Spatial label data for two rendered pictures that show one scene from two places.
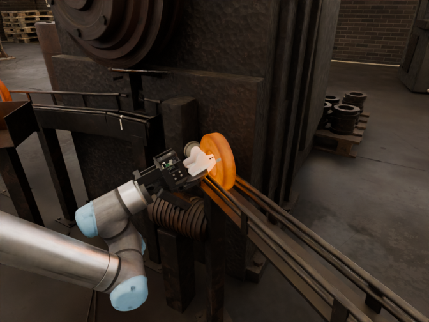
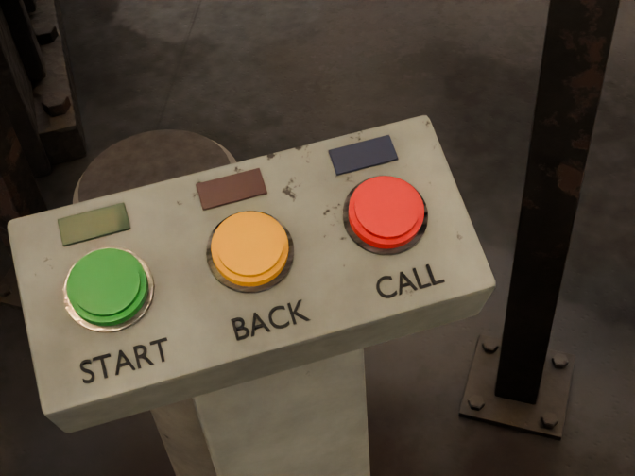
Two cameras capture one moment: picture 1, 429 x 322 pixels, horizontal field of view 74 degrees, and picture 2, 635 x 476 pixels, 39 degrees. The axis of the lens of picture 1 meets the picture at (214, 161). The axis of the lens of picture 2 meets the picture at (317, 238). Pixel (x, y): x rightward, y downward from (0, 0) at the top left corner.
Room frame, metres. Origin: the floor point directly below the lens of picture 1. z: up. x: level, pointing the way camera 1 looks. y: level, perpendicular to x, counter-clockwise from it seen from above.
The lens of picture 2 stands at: (-0.22, 0.27, 0.95)
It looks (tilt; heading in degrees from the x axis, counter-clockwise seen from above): 48 degrees down; 319
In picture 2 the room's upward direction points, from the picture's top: 6 degrees counter-clockwise
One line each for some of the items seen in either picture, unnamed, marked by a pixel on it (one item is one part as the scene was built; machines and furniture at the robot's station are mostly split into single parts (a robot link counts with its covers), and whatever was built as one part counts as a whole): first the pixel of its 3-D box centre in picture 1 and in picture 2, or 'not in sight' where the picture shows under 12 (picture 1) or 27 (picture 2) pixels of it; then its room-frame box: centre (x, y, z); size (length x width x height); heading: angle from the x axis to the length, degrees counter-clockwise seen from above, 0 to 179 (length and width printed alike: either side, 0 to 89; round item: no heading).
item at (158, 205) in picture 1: (186, 257); not in sight; (0.74, 0.10, 0.27); 0.22 x 0.13 x 0.53; 61
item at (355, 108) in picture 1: (299, 105); not in sight; (2.64, -0.80, 0.22); 1.20 x 0.81 x 0.44; 59
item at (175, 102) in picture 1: (182, 132); not in sight; (0.91, 0.11, 0.68); 0.11 x 0.08 x 0.24; 151
